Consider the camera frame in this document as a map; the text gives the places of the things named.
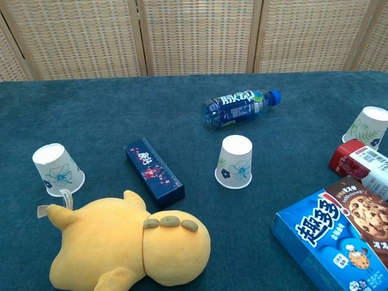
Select white paper cup blue flower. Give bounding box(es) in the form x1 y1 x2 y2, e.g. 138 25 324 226
32 142 86 198
214 135 253 190

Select white paper cup green leaves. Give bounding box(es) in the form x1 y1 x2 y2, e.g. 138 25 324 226
341 105 388 152

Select blue plastic drink bottle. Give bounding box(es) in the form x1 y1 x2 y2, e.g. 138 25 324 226
201 89 282 130

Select red and white bottle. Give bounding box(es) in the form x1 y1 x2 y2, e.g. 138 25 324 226
329 139 388 202

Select dark blue rectangular box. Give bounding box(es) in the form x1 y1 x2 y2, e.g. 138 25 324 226
123 136 186 210

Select woven bamboo screen panel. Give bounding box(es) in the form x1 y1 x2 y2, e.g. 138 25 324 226
253 0 384 74
0 0 149 81
135 0 264 77
0 13 33 82
352 0 388 73

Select teal table mat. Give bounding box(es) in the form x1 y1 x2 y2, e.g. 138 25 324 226
0 70 388 291

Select yellow plush duck toy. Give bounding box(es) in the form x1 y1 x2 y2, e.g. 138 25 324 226
36 188 212 291

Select blue chocolate cookie box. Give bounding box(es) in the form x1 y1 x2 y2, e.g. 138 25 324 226
271 176 388 291

